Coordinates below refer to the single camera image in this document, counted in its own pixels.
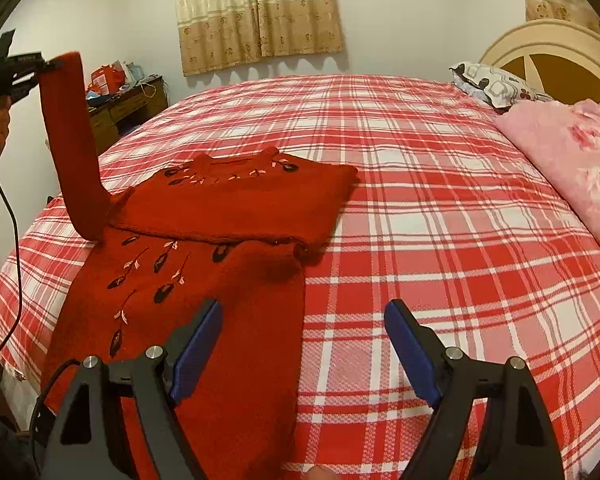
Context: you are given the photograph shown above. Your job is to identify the brown wooden desk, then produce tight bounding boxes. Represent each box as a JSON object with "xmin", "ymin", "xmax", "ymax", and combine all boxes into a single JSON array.
[{"xmin": 87, "ymin": 75, "xmax": 168, "ymax": 156}]

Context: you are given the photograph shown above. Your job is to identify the red plaid bed sheet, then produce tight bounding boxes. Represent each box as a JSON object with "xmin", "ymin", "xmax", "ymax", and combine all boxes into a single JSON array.
[{"xmin": 0, "ymin": 74, "xmax": 600, "ymax": 480}]

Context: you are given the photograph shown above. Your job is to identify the cream round headboard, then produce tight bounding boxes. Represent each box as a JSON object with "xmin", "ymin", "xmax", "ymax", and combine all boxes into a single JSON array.
[{"xmin": 477, "ymin": 20, "xmax": 600, "ymax": 126}]

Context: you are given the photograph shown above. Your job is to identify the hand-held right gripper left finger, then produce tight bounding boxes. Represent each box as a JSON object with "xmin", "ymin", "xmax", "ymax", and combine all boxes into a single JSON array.
[{"xmin": 40, "ymin": 298, "xmax": 224, "ymax": 480}]

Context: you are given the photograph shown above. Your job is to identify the grey patterned pillow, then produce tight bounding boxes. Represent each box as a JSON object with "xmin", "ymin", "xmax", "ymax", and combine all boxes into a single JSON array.
[{"xmin": 449, "ymin": 61, "xmax": 553, "ymax": 111}]

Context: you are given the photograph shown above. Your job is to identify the pale blue bags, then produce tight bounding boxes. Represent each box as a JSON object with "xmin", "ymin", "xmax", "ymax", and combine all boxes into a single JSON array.
[{"xmin": 122, "ymin": 60, "xmax": 150, "ymax": 87}]

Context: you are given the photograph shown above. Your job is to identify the red embroidered knit sweater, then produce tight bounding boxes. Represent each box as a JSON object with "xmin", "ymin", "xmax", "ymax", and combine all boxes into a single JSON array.
[{"xmin": 39, "ymin": 51, "xmax": 359, "ymax": 480}]

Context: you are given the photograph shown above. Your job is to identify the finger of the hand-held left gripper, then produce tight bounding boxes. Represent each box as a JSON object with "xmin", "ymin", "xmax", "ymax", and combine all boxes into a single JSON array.
[{"xmin": 10, "ymin": 51, "xmax": 65, "ymax": 86}]

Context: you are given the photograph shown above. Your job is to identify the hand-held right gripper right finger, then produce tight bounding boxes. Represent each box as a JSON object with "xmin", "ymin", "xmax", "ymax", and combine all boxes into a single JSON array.
[{"xmin": 384, "ymin": 299, "xmax": 566, "ymax": 480}]

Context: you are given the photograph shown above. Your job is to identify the pink floral blanket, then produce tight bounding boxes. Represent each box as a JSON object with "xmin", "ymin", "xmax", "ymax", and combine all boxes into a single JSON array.
[{"xmin": 495, "ymin": 99, "xmax": 600, "ymax": 261}]

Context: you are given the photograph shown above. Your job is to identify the black cable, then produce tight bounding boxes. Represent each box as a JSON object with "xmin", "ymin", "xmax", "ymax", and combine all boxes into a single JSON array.
[
  {"xmin": 27, "ymin": 357, "xmax": 83, "ymax": 441},
  {"xmin": 0, "ymin": 167, "xmax": 22, "ymax": 361}
]

